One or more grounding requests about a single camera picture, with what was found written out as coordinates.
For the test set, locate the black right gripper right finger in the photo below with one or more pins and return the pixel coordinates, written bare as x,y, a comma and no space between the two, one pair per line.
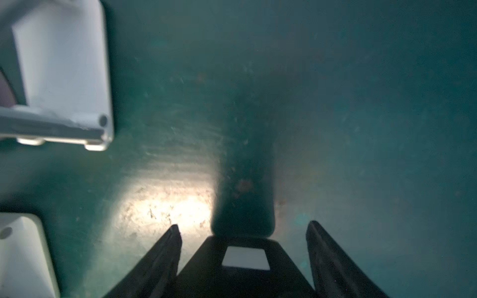
335,274

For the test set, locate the white phone stand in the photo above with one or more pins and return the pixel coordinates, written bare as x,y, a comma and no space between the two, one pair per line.
62,50

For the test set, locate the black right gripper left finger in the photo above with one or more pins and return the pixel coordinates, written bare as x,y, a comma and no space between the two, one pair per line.
155,271

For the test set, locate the black phone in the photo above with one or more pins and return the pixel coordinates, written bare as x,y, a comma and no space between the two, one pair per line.
225,267

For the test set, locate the white stand back right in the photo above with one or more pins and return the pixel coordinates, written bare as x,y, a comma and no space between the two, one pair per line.
26,264

